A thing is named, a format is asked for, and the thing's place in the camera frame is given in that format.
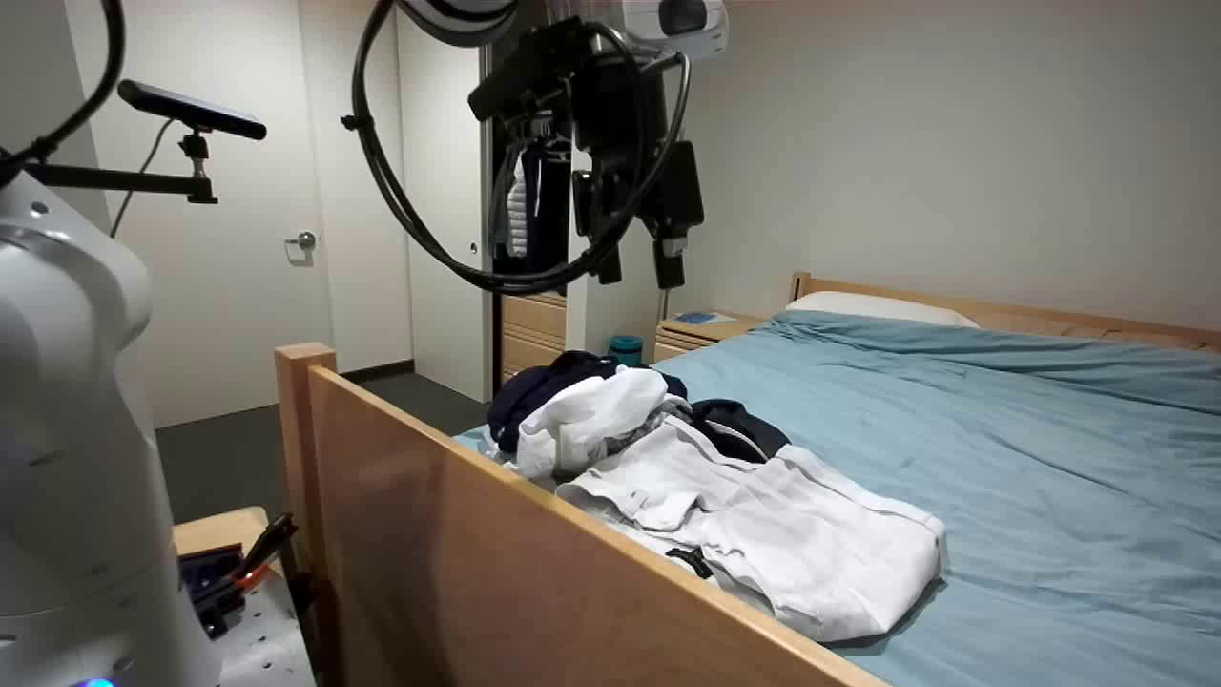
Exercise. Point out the hanging closet clothes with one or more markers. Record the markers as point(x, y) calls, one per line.
point(518, 211)

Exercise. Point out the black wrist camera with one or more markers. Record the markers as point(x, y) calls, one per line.
point(534, 77)

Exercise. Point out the black tool organizer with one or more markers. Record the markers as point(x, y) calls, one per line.
point(212, 575)

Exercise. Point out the teal cup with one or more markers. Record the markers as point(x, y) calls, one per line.
point(627, 347)

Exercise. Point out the folded white garment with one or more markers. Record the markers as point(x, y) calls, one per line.
point(814, 548)

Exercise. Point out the wooden bed frame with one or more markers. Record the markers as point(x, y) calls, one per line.
point(445, 575)

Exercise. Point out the blue bed sheet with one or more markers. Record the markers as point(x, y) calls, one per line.
point(1016, 483)

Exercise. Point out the white pillow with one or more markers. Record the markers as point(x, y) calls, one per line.
point(879, 306)

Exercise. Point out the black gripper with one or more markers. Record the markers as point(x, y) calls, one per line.
point(624, 127)

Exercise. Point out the black marker pen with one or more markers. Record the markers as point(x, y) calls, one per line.
point(267, 538)

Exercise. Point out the black camera stand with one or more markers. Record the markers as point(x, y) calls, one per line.
point(128, 180)

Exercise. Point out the crumpled white garment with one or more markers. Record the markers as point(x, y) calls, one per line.
point(586, 419)

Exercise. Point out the wooden nightstand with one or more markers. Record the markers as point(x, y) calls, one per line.
point(693, 342)

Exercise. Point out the white closet door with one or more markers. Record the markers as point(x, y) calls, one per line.
point(445, 192)

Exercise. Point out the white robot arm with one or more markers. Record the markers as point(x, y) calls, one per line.
point(61, 445)

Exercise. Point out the wooden drawer chest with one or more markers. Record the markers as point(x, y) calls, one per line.
point(534, 333)

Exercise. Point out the small wooden box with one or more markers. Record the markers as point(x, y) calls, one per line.
point(212, 528)

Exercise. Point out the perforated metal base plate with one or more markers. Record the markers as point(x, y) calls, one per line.
point(267, 648)

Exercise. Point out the black bar camera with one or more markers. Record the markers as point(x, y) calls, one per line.
point(191, 112)

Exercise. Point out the small blue object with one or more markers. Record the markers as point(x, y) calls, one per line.
point(698, 315)

